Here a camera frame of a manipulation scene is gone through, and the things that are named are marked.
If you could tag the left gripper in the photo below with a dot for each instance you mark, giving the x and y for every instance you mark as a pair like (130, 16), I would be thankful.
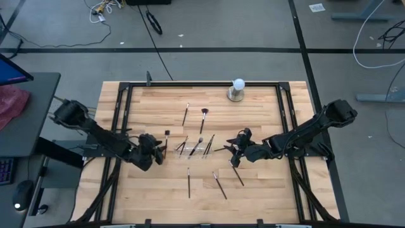
(144, 160)

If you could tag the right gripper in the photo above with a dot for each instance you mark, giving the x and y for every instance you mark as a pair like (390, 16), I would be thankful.
(256, 153)

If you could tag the flat-top black makeup brush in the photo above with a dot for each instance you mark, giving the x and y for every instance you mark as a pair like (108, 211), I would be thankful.
(165, 142)

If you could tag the thin black makeup brush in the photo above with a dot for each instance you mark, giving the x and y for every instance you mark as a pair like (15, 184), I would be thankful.
(220, 186)
(211, 144)
(185, 114)
(220, 149)
(189, 183)
(207, 147)
(238, 174)
(182, 143)
(183, 149)

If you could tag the round powder makeup brush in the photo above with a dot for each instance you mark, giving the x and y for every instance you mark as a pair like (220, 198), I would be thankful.
(196, 146)

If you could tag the fan makeup brush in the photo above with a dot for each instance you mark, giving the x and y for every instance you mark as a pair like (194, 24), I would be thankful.
(202, 122)

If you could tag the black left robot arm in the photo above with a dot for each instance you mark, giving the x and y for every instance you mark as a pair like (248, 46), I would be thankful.
(104, 136)

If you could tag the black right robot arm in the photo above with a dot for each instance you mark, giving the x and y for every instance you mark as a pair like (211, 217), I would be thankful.
(300, 136)

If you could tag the clear acrylic brush organizer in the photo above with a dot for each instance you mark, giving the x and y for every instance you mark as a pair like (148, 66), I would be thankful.
(177, 157)

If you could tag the white bulb table lamp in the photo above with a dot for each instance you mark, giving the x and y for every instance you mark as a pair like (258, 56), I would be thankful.
(235, 94)

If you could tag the silver aluminium bar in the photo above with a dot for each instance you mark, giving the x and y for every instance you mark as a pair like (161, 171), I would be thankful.
(118, 226)
(294, 226)

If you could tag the black desk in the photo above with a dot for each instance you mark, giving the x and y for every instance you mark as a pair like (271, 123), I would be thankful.
(38, 111)

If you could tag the black computer mouse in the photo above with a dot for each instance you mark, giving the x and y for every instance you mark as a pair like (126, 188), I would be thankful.
(22, 193)

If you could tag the black equipment case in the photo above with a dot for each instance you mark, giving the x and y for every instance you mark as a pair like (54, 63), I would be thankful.
(148, 2)

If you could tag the grey desk foot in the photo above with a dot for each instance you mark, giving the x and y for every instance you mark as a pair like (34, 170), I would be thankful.
(379, 98)
(360, 16)

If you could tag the pink cloth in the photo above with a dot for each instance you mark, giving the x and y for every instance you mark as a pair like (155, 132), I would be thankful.
(12, 104)

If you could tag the black keyboard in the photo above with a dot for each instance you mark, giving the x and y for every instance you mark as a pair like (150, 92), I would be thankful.
(6, 171)

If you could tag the white paper label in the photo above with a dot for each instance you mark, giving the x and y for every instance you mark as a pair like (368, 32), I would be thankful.
(317, 7)

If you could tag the computer monitor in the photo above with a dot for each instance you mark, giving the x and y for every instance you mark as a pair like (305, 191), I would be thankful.
(11, 73)

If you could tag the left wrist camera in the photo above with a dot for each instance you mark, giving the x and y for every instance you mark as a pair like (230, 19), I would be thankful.
(147, 141)

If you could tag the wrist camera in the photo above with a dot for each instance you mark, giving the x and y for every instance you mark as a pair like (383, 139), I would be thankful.
(245, 134)
(147, 141)

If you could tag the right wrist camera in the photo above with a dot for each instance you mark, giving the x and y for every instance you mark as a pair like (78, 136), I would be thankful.
(245, 134)

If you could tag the black frame bracket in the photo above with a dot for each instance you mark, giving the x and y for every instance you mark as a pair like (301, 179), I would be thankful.
(147, 222)
(260, 222)

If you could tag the dark grey frame clamp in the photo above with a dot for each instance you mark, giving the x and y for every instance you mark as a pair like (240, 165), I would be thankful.
(148, 79)

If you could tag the black aluminium table frame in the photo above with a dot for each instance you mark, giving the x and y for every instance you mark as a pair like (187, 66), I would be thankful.
(202, 84)

